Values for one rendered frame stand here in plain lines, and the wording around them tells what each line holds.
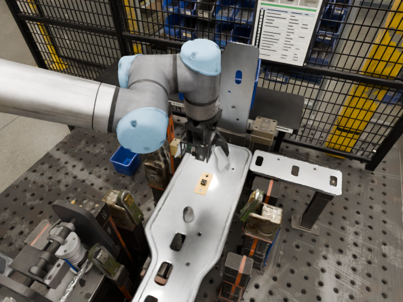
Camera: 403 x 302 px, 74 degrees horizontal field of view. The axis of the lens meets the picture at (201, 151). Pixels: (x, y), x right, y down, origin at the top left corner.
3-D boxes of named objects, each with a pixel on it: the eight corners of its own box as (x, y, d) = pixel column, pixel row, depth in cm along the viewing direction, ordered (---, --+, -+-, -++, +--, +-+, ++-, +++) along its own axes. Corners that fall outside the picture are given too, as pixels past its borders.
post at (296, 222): (318, 236, 105) (348, 195, 83) (289, 226, 107) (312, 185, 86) (319, 222, 109) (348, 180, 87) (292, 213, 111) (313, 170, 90)
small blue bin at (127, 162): (132, 178, 123) (128, 166, 117) (113, 172, 126) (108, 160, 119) (143, 161, 130) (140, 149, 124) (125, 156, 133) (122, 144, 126)
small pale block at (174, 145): (184, 206, 114) (179, 147, 87) (177, 203, 114) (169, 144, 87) (188, 199, 116) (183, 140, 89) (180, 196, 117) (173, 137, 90)
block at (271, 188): (264, 241, 103) (280, 203, 82) (237, 232, 106) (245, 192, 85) (269, 220, 109) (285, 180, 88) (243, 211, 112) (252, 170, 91)
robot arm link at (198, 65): (176, 36, 51) (220, 35, 52) (179, 85, 60) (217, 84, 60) (176, 57, 46) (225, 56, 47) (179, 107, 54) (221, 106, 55)
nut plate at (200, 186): (204, 196, 82) (204, 193, 81) (193, 192, 83) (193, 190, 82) (213, 175, 87) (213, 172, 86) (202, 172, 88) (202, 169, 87)
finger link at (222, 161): (222, 183, 72) (203, 159, 67) (229, 166, 75) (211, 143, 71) (232, 181, 70) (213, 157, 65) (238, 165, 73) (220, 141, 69)
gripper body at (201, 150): (180, 157, 67) (176, 121, 58) (192, 134, 73) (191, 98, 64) (208, 165, 65) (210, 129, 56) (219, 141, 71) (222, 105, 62)
